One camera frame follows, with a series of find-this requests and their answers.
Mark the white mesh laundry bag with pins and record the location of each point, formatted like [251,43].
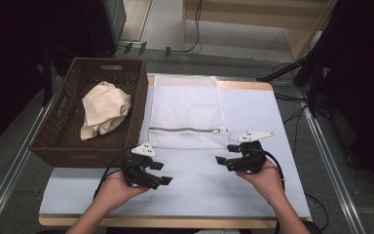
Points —
[185,104]

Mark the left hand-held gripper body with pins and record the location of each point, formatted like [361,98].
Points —
[139,165]

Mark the wooden table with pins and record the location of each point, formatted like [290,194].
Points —
[175,222]

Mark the black curtain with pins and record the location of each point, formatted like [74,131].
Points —
[363,97]
[6,65]

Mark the metal floor rail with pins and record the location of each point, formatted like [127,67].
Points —
[13,175]
[331,169]

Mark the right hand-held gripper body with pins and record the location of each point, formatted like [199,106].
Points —
[253,157]

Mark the black metal stand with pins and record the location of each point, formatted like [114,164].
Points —
[282,70]

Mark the black metal post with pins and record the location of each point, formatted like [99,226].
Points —
[47,74]

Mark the person's right hand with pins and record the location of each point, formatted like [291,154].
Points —
[268,182]

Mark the brown wicker basket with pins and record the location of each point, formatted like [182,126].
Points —
[78,152]

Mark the cream cloth garment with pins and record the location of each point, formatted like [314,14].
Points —
[105,107]

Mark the light wooden shelf unit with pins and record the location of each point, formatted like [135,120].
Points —
[298,39]

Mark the person's left hand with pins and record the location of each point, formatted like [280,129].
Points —
[118,191]

